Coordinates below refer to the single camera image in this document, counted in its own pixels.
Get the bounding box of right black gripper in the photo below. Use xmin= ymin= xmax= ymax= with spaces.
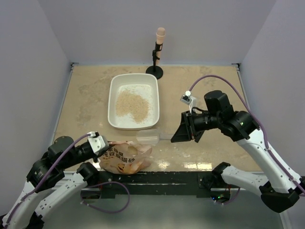
xmin=172 ymin=109 xmax=222 ymax=142

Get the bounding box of clear plastic scoop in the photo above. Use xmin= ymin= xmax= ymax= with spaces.
xmin=136 ymin=129 xmax=173 ymax=145

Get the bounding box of pink cat litter bag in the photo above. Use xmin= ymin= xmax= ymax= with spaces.
xmin=99 ymin=141 xmax=153 ymax=175

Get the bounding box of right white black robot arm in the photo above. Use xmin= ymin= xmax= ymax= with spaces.
xmin=171 ymin=90 xmax=305 ymax=213

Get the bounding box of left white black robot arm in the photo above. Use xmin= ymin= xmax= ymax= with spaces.
xmin=0 ymin=132 xmax=109 ymax=229

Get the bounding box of white plastic litter box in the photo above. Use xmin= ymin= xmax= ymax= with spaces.
xmin=107 ymin=73 xmax=160 ymax=130

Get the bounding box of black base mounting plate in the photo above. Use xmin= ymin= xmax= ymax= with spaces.
xmin=80 ymin=170 xmax=240 ymax=199

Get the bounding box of black stand with beige handle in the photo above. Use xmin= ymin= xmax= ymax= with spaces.
xmin=146 ymin=27 xmax=165 ymax=80

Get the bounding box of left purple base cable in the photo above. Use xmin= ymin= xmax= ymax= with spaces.
xmin=80 ymin=181 xmax=131 ymax=213

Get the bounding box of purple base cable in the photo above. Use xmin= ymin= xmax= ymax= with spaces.
xmin=80 ymin=181 xmax=131 ymax=213
xmin=213 ymin=185 xmax=243 ymax=206

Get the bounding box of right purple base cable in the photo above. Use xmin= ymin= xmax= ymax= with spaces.
xmin=213 ymin=185 xmax=243 ymax=206

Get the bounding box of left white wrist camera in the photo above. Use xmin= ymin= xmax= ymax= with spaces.
xmin=87 ymin=132 xmax=109 ymax=157

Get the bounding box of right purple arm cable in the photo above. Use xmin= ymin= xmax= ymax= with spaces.
xmin=189 ymin=74 xmax=305 ymax=194

